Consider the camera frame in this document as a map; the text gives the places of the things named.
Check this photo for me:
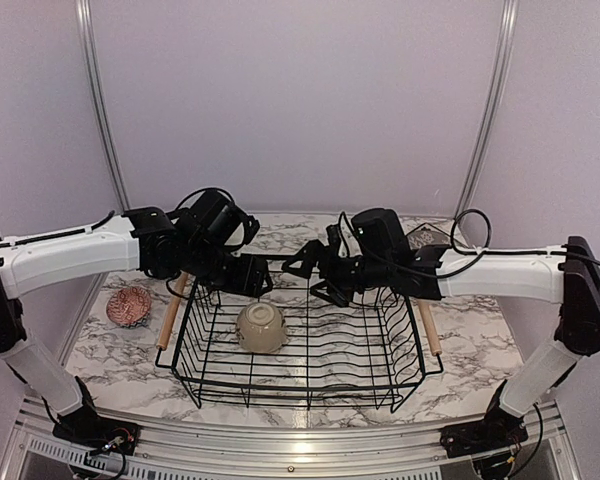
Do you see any black wire dish rack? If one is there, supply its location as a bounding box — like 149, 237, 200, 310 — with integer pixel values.
155, 258, 444, 412

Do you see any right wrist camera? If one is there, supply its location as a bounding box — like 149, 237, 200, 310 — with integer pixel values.
326, 224, 342, 251

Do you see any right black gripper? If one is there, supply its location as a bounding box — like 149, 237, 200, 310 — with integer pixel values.
282, 239, 393, 307

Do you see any left wooden rack handle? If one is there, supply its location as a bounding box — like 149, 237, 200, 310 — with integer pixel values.
156, 273, 189, 351

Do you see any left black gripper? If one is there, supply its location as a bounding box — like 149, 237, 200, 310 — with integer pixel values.
182, 239, 274, 298

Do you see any wooden rack handle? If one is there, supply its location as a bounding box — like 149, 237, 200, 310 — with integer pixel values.
156, 273, 189, 351
416, 299, 442, 356

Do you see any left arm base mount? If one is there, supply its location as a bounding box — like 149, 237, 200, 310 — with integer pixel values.
52, 377, 140, 455

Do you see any front aluminium rail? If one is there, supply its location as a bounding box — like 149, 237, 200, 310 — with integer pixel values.
0, 399, 581, 479

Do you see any right wooden rack handle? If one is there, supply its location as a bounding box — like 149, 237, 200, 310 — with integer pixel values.
416, 299, 442, 356

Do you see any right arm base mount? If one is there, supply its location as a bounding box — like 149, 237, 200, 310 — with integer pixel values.
440, 381, 529, 458

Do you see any aluminium frame post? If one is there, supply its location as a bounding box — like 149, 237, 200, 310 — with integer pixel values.
455, 0, 519, 216
75, 0, 131, 210

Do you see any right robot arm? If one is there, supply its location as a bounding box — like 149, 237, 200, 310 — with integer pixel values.
283, 208, 600, 448

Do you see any beige ceramic bowl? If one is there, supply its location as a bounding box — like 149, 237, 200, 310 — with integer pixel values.
235, 301, 287, 354

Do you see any right aluminium frame post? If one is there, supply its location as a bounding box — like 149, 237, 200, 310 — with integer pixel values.
455, 0, 519, 216

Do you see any round grey deer plate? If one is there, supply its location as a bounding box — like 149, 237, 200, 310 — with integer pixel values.
406, 223, 451, 250

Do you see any left aluminium frame post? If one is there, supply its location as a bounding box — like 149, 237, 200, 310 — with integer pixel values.
75, 0, 131, 210

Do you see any blue white patterned bowl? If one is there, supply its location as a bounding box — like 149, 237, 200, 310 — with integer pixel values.
105, 286, 152, 328

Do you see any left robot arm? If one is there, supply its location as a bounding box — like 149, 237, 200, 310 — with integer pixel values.
0, 187, 273, 445

